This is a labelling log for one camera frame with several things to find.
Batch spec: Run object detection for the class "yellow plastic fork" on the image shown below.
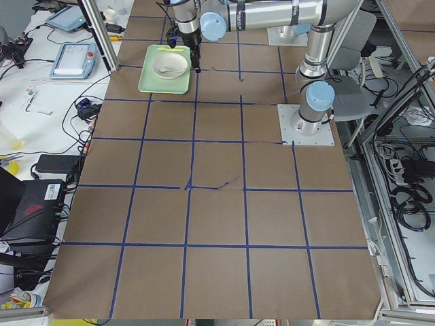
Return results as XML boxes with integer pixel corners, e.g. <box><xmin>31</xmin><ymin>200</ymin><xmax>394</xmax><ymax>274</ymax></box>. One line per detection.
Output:
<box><xmin>158</xmin><ymin>47</ymin><xmax>184</xmax><ymax>53</ymax></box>

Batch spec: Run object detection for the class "light green tray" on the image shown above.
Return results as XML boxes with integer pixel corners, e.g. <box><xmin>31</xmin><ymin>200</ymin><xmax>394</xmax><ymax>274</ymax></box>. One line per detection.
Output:
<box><xmin>137</xmin><ymin>45</ymin><xmax>191</xmax><ymax>94</ymax></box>

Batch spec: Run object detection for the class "grey office chair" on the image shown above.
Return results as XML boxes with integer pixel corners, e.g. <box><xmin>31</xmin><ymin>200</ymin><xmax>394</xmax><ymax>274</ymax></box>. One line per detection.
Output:
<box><xmin>328</xmin><ymin>10</ymin><xmax>377</xmax><ymax>122</ymax></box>

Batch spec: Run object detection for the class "blue teach pendant far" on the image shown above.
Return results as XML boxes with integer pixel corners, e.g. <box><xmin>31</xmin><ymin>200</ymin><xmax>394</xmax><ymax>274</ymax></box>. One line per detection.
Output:
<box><xmin>45</xmin><ymin>6</ymin><xmax>86</xmax><ymax>32</ymax></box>

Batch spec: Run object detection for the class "aluminium frame post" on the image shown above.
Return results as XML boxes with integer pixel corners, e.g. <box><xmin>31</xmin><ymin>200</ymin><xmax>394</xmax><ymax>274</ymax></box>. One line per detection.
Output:
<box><xmin>77</xmin><ymin>0</ymin><xmax>120</xmax><ymax>73</ymax></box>

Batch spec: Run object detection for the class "blue teach pendant near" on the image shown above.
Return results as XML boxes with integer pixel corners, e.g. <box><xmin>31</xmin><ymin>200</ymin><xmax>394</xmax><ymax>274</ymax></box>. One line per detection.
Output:
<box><xmin>49</xmin><ymin>42</ymin><xmax>98</xmax><ymax>79</ymax></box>

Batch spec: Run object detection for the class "light green plastic spoon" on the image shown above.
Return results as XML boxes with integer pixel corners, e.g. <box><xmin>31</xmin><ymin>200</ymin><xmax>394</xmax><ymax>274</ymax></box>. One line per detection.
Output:
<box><xmin>159</xmin><ymin>67</ymin><xmax>186</xmax><ymax>73</ymax></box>

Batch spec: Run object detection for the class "blue teach pendant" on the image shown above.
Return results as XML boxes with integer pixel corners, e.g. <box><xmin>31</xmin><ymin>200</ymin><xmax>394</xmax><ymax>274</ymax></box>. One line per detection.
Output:
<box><xmin>45</xmin><ymin>6</ymin><xmax>86</xmax><ymax>32</ymax></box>
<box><xmin>49</xmin><ymin>42</ymin><xmax>98</xmax><ymax>79</ymax></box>

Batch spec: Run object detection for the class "black laptop with red logo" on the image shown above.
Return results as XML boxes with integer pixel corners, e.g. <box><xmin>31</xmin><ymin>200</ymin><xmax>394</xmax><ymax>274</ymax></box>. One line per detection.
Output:
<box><xmin>1</xmin><ymin>168</ymin><xmax>66</xmax><ymax>272</ymax></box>

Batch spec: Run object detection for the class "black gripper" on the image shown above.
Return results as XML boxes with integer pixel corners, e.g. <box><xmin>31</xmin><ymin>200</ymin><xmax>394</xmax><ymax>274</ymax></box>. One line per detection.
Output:
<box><xmin>182</xmin><ymin>31</ymin><xmax>202</xmax><ymax>73</ymax></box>

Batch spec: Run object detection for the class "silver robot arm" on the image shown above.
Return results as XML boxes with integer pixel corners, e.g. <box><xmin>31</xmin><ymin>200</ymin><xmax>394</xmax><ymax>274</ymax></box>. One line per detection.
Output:
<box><xmin>278</xmin><ymin>24</ymin><xmax>311</xmax><ymax>39</ymax></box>
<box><xmin>162</xmin><ymin>0</ymin><xmax>360</xmax><ymax>136</ymax></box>

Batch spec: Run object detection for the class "white round plate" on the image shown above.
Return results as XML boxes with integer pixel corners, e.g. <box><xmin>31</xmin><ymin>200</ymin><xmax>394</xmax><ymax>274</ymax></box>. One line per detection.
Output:
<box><xmin>152</xmin><ymin>53</ymin><xmax>188</xmax><ymax>79</ymax></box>

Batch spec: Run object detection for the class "brown paper table cover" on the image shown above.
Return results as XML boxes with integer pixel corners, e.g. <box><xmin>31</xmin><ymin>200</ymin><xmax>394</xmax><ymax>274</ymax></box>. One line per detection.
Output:
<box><xmin>44</xmin><ymin>1</ymin><xmax>380</xmax><ymax>320</ymax></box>

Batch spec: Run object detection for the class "black power adapter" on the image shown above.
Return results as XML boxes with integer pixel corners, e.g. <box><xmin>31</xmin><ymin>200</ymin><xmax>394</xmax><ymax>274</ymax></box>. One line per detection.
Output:
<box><xmin>35</xmin><ymin>154</ymin><xmax>79</xmax><ymax>174</ymax></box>

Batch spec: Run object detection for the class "white paper cup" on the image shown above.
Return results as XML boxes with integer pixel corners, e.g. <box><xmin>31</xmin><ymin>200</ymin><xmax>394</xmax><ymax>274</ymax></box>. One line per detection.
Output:
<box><xmin>103</xmin><ymin>8</ymin><xmax>116</xmax><ymax>24</ymax></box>

